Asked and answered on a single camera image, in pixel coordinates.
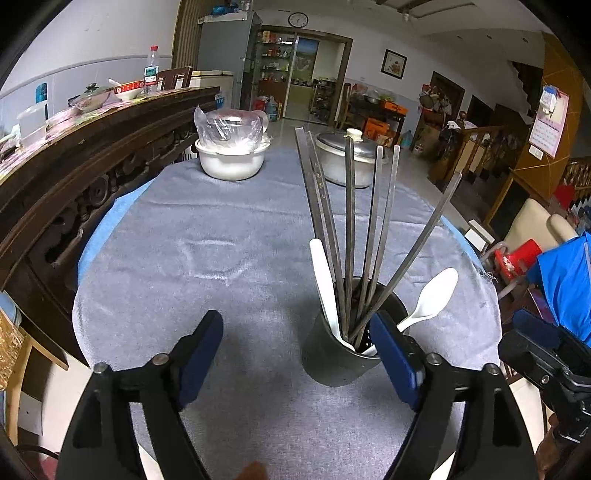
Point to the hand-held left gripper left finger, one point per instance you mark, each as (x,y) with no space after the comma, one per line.
(201,364)

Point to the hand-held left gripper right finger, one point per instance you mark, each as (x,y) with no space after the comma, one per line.
(392,360)

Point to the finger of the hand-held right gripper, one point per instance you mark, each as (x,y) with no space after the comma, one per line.
(531,350)

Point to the perforated metal utensil holder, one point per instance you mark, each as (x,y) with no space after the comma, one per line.
(332,360)

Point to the white ceramic spoon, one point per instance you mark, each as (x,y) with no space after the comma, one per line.
(323,277)
(434,295)

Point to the person's left hand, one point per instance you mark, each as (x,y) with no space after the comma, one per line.
(255,471)

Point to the blue jacket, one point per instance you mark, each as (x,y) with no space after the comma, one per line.
(565,281)

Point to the red plastic stool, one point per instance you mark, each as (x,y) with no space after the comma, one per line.
(519,258)

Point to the grey table cloth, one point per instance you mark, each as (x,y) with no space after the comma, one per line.
(207,267)

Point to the beige armchair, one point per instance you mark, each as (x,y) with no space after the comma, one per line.
(531,226)

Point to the white box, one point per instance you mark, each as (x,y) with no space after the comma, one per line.
(479,235)

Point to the blue cloth under grey cloth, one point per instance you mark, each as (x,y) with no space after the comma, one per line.
(106,230)

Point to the aluminium pot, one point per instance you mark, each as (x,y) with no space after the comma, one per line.
(334,168)

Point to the wooden stair railing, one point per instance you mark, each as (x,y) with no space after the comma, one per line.
(475,147)

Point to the carved dark wooden bench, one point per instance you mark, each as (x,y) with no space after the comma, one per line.
(69,194)

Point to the orange box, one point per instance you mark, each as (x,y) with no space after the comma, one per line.
(376,127)

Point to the clear plastic bag with bowl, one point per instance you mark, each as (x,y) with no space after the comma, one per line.
(231,129)

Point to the large blue water jug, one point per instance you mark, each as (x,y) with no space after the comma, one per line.
(274,110)

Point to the floral tablecloth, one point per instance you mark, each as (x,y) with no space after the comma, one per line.
(60,122)

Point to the white chest freezer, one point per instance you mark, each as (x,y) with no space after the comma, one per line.
(212,83)

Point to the red and white bowl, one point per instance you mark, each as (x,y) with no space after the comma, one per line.
(128,91)

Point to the bowl with glass lid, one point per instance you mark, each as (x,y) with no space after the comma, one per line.
(92,99)

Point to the wooden chair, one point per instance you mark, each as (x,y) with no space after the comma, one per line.
(173,78)

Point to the clear plastic container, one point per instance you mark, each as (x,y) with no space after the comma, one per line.
(32,124)

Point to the clear plastic water bottle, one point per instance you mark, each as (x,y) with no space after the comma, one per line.
(151,71)

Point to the shelf with bottles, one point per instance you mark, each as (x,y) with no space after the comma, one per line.
(276,60)

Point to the blue bottle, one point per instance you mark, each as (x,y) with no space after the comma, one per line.
(41,93)

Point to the grey refrigerator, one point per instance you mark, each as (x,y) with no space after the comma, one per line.
(226,46)

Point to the wall calendar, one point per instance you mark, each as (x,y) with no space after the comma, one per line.
(549,124)

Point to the framed wall picture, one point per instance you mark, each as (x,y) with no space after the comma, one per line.
(394,63)

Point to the round wall clock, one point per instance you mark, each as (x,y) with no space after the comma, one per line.
(298,19)

